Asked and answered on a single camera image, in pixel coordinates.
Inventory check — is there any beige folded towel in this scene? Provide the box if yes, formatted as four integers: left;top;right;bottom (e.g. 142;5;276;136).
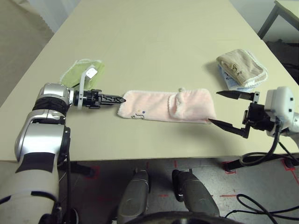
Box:
215;48;269;87

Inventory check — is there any dark robot torso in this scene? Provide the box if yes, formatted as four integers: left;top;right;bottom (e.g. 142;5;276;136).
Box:
130;210;225;224

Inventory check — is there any pink towel with white trim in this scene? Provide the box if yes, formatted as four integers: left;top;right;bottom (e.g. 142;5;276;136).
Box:
116;87;217;126

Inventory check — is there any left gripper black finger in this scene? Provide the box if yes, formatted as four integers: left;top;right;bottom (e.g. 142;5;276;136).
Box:
101;93;127;101
101;99;127;107

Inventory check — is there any dark bulky object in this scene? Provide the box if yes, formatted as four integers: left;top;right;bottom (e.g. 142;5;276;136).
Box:
263;38;299;84

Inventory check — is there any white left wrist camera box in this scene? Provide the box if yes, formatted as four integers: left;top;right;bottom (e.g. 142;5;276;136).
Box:
78;67;99;111

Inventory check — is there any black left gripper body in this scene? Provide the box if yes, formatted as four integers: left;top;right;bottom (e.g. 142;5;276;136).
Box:
83;89;104;110

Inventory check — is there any grey robot left leg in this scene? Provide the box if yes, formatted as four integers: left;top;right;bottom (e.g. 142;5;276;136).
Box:
116;168;150;224

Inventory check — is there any grey robot leg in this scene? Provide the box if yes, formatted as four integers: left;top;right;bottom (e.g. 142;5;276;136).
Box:
172;168;221;224
116;168;150;224

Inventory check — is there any green folded towel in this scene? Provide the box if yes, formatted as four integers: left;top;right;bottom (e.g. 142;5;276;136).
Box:
59;59;106;89

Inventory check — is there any light blue folded towel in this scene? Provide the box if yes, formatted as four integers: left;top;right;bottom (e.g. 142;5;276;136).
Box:
217;64;254;93

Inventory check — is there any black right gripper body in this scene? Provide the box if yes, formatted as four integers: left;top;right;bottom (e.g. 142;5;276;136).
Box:
242;102;279;132

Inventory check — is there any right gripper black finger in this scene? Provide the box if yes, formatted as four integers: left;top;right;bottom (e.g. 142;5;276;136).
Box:
207;118;252;140
215;90;261;104

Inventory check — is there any black left camera cable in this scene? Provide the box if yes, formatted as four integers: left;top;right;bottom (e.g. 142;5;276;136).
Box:
66;127;73;224

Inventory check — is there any side table with grey legs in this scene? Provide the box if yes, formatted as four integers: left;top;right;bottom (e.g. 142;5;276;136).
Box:
257;0;299;40

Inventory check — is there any grey robot right leg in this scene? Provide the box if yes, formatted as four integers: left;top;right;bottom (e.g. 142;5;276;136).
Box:
172;168;221;224

